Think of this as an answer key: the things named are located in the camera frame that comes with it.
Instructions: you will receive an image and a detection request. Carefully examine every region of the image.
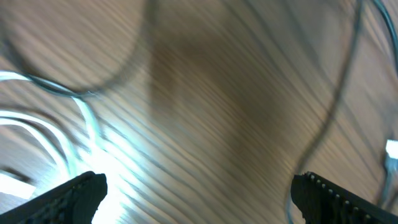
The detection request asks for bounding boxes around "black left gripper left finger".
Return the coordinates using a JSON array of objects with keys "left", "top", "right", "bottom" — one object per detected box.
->
[{"left": 1, "top": 171, "right": 108, "bottom": 224}]

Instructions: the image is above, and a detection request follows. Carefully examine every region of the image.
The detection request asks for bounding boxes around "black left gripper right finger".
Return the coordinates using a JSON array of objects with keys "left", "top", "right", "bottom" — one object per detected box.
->
[{"left": 290, "top": 172, "right": 397, "bottom": 224}]

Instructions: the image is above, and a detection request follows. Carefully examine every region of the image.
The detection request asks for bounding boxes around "black cable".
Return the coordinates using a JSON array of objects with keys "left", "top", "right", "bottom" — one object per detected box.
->
[{"left": 0, "top": 0, "right": 398, "bottom": 224}]

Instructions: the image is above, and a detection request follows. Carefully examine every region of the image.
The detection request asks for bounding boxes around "white cable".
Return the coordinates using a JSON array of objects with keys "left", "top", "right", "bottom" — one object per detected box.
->
[{"left": 0, "top": 70, "right": 103, "bottom": 200}]

